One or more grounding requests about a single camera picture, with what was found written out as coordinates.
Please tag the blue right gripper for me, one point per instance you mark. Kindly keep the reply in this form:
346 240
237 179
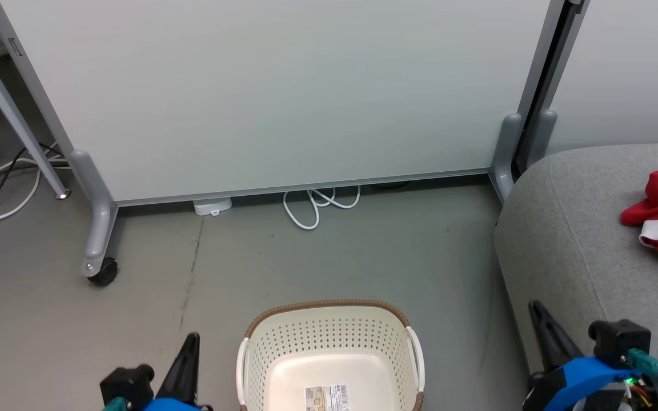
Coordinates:
577 379

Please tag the paper label inside basket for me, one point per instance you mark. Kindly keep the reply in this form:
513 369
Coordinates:
327 398

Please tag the grey leg of sofa-side partition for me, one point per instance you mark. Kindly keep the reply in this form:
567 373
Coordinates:
543 134

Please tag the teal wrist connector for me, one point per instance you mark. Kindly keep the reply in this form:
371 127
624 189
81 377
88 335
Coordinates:
644 361
115 404

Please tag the black caster wheel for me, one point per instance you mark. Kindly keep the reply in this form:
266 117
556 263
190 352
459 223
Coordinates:
104 272

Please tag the grey fabric sofa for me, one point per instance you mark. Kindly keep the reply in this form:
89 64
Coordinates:
580 240

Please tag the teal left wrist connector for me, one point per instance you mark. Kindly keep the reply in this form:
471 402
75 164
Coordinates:
115 404

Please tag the white partition panel beside sofa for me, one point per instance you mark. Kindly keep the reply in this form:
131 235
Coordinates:
632 63

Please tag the cream perforated laundry basket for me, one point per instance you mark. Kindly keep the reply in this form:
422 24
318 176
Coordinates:
329 337

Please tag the short grey partition leg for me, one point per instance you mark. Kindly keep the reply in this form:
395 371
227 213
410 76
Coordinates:
505 148

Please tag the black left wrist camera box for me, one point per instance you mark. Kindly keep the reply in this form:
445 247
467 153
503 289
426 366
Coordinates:
126 385

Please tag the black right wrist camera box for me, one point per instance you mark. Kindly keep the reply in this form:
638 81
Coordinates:
617 339

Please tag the small white adapter box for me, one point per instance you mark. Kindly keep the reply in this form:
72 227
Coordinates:
212 205

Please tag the large white partition panel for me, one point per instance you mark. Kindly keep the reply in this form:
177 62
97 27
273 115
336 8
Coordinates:
277 85

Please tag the grey partition leg with caster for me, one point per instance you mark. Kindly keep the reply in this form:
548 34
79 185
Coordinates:
97 217

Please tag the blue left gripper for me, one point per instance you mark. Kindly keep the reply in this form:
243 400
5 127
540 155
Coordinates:
177 405

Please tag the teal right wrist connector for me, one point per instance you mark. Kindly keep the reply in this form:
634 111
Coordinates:
644 361

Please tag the slanted grey table leg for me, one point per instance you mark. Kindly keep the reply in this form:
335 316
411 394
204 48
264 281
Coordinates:
15 108

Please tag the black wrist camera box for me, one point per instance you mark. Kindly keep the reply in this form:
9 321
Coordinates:
617 339
126 385

